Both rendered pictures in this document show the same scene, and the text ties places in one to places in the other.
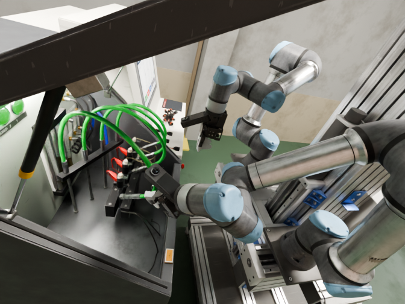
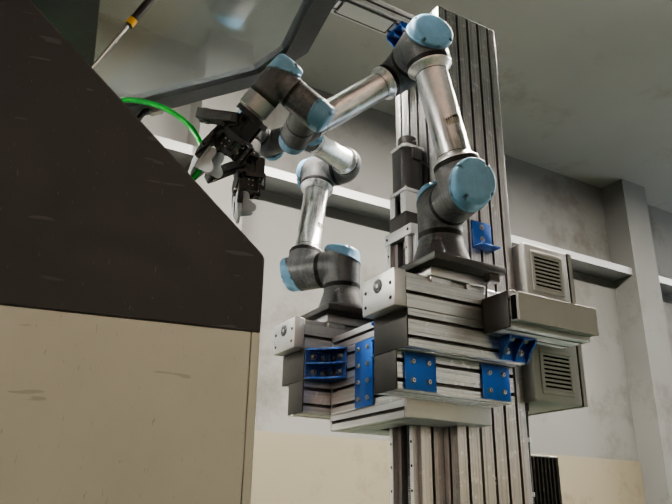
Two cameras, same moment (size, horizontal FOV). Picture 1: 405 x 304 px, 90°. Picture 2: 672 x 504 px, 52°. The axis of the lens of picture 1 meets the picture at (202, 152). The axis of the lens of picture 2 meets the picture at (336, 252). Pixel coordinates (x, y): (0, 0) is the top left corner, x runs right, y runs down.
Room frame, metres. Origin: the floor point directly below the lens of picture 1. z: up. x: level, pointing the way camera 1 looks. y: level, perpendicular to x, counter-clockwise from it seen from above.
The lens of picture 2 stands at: (-1.09, -0.02, 0.45)
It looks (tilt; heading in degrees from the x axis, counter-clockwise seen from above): 21 degrees up; 352
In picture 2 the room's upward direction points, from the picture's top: 1 degrees clockwise
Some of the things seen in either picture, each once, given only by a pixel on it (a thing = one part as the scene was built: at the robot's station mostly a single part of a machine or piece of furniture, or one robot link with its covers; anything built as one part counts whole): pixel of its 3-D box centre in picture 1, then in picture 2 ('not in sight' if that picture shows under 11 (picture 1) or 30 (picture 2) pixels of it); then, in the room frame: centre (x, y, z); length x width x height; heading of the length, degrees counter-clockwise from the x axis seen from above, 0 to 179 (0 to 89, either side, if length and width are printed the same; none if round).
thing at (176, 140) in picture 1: (169, 123); not in sight; (1.23, 0.30, 0.96); 0.70 x 0.22 x 0.03; 13
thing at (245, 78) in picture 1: (242, 84); (271, 142); (0.78, -0.06, 1.53); 0.11 x 0.11 x 0.08; 57
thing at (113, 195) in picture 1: (127, 187); not in sight; (0.63, 0.31, 0.91); 0.34 x 0.10 x 0.15; 13
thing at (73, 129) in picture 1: (73, 114); not in sight; (0.69, 0.59, 1.20); 0.13 x 0.03 x 0.31; 13
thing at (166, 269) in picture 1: (170, 217); not in sight; (0.57, 0.05, 0.87); 0.62 x 0.04 x 0.16; 13
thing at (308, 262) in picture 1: (304, 245); (441, 253); (0.50, -0.50, 1.09); 0.15 x 0.15 x 0.10
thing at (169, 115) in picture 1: (170, 115); not in sight; (1.27, 0.31, 1.01); 0.23 x 0.11 x 0.06; 13
